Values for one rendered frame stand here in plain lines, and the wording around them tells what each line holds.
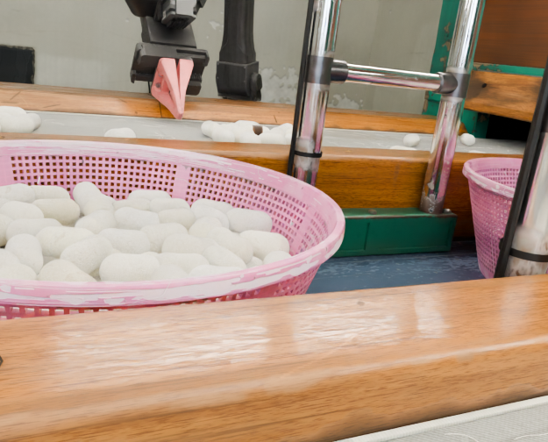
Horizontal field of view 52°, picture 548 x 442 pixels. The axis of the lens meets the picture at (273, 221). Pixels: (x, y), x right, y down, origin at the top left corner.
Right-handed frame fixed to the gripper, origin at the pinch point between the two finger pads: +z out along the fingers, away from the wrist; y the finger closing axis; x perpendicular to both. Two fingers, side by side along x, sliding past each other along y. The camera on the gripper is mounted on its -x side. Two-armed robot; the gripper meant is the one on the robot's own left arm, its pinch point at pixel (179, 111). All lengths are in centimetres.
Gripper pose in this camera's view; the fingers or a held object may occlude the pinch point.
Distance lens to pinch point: 78.1
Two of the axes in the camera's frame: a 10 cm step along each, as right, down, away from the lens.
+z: 2.4, 8.5, -4.7
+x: -3.5, 5.3, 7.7
